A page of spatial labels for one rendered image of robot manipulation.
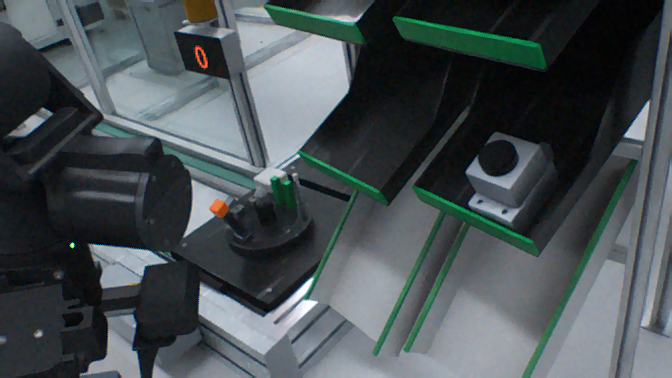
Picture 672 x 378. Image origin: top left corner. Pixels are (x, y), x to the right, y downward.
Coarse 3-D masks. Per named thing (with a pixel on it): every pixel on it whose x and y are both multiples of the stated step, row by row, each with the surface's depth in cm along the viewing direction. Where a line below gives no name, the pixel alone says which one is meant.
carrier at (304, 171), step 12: (300, 156) 111; (288, 168) 108; (300, 168) 107; (312, 168) 106; (288, 180) 107; (300, 180) 105; (312, 180) 103; (324, 180) 102; (336, 180) 102; (324, 192) 102; (336, 192) 99; (348, 192) 98
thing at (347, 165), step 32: (384, 32) 65; (384, 64) 66; (416, 64) 65; (448, 64) 54; (480, 64) 57; (352, 96) 65; (384, 96) 65; (416, 96) 62; (448, 96) 56; (320, 128) 64; (352, 128) 64; (384, 128) 62; (416, 128) 59; (448, 128) 57; (320, 160) 64; (352, 160) 61; (384, 160) 59; (416, 160) 56; (384, 192) 55
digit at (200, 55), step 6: (192, 42) 96; (198, 42) 95; (204, 42) 94; (192, 48) 97; (198, 48) 96; (204, 48) 95; (192, 54) 98; (198, 54) 97; (204, 54) 96; (198, 60) 98; (204, 60) 97; (198, 66) 99; (204, 66) 98; (210, 66) 96; (204, 72) 99; (210, 72) 97
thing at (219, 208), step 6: (228, 198) 85; (234, 198) 84; (216, 204) 83; (222, 204) 82; (228, 204) 84; (210, 210) 83; (216, 210) 82; (222, 210) 83; (228, 210) 84; (222, 216) 83; (228, 216) 84; (228, 222) 85; (234, 222) 85; (234, 228) 86; (240, 228) 87; (240, 234) 87
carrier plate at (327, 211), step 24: (312, 192) 100; (216, 216) 99; (336, 216) 93; (192, 240) 94; (216, 240) 93; (312, 240) 89; (216, 264) 88; (240, 264) 87; (264, 264) 86; (288, 264) 85; (312, 264) 84; (240, 288) 82; (264, 288) 81; (288, 288) 81
